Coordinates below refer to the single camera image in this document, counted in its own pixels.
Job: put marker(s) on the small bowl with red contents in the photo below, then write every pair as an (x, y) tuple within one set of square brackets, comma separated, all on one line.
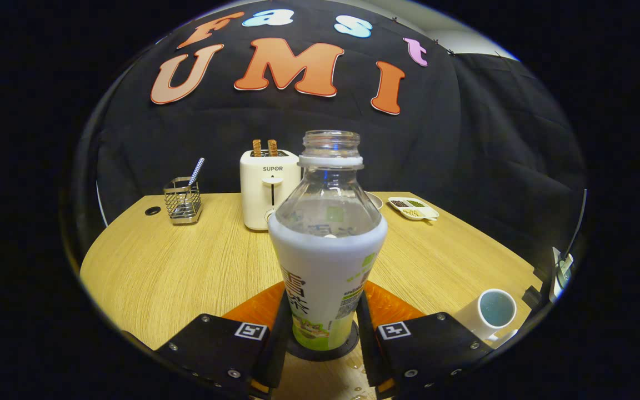
[(376, 201)]

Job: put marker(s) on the white divided dish with beans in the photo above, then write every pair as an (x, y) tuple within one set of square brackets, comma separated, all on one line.
[(413, 208)]

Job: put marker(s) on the dark brown round coaster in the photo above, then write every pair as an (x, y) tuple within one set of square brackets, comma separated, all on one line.
[(325, 356)]

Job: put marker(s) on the black backdrop cloth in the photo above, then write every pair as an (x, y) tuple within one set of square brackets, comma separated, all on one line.
[(464, 166)]

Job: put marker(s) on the white toaster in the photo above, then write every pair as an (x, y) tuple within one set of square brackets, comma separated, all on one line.
[(259, 194)]

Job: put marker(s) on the wooden table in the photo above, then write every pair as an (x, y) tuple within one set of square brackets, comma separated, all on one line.
[(186, 278)]

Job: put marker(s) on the white cup with blue inside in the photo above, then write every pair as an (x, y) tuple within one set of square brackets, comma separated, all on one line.
[(473, 316)]

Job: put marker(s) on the brown bread slice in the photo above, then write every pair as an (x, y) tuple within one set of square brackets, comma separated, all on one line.
[(256, 148), (273, 148)]

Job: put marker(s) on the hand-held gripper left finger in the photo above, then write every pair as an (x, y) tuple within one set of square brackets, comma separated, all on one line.
[(278, 350)]

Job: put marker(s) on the clear bottle with white label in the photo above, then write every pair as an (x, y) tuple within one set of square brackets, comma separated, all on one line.
[(325, 266)]

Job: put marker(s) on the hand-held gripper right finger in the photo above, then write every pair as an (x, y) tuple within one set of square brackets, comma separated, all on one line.
[(369, 350)]

